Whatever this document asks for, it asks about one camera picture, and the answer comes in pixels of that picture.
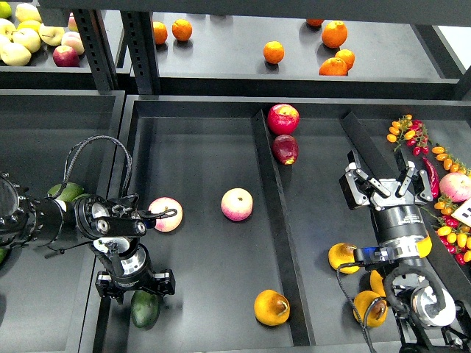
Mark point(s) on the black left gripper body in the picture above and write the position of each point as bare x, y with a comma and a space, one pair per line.
139, 278

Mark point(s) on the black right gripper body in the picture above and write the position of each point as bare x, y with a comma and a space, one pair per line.
396, 217

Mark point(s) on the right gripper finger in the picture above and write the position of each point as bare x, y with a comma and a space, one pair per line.
412, 184
357, 186

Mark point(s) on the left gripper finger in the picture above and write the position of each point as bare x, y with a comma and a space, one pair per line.
161, 283
107, 288

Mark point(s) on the dark green avocado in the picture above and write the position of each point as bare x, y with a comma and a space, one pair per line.
144, 309

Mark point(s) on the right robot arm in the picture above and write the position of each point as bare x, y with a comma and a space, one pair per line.
426, 315

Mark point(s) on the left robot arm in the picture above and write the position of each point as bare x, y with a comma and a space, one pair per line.
111, 228

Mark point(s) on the yellow pear middle hidden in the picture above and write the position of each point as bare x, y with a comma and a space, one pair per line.
376, 283

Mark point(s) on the yellow pear bottom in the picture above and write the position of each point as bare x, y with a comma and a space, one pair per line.
370, 309

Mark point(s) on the green avocado upper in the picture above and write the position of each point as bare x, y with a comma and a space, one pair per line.
69, 193

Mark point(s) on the green avocado left edge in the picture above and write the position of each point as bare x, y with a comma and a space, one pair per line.
3, 254

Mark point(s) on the pale pear front left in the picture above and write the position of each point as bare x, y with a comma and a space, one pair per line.
15, 54

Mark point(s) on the red chili pepper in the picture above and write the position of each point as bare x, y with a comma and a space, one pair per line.
433, 177

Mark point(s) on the cherry tomato bunch upper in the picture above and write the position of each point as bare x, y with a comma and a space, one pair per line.
410, 132

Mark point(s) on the cherry tomato bunch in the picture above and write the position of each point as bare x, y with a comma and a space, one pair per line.
410, 132
454, 234

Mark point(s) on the pink apple right edge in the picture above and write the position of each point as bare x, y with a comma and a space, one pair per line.
455, 186

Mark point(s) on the pink apple left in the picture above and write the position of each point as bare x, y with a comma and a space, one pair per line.
163, 204

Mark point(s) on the pink apple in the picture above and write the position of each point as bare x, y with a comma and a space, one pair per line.
163, 204
236, 204

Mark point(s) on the black left tray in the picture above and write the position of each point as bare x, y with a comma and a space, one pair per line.
51, 305

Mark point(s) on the black tray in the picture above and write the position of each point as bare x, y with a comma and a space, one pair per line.
51, 305
195, 149

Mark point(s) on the cherry tomato bunch lower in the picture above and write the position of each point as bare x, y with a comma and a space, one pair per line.
454, 234

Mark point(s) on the white label card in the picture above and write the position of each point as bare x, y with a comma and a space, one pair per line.
463, 213

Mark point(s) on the dark red apple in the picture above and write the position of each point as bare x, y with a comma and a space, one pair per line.
285, 149

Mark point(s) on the black divider left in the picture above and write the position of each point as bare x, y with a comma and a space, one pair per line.
302, 333

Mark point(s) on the bright red apple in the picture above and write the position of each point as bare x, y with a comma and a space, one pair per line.
283, 119

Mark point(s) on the pink apple centre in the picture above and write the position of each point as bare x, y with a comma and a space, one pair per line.
236, 204

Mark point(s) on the orange on shelf front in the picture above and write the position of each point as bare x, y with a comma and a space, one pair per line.
333, 66

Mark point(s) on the orange on shelf right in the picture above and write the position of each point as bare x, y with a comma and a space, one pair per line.
347, 56

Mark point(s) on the black middle tray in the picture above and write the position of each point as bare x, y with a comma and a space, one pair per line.
195, 149

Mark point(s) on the large orange on shelf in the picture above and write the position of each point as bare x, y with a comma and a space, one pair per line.
334, 34

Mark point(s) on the orange on shelf centre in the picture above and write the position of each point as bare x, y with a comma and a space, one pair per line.
273, 52

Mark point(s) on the orange on shelf top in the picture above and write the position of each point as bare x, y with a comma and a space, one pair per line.
314, 22

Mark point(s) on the black shelf rack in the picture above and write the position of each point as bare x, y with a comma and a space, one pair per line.
399, 51

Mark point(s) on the red apple on shelf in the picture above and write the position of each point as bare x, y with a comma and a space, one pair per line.
65, 56

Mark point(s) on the orange on shelf left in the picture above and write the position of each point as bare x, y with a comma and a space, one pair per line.
160, 32

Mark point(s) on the peach on shelf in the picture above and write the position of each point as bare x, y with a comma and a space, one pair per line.
73, 40

